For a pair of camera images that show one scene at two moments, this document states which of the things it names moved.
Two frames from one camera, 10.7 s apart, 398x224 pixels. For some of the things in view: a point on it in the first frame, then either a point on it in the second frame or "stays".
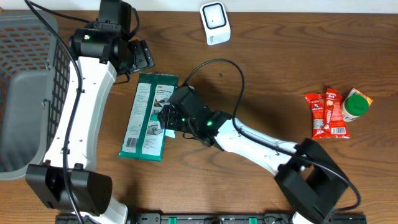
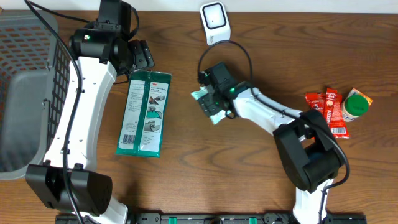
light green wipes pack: (170, 133) -> (216, 117)
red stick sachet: (331, 93) stays
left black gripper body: (141, 57) stays
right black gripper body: (174, 121) -> (211, 103)
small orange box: (354, 91) stays
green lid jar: (354, 106) stays
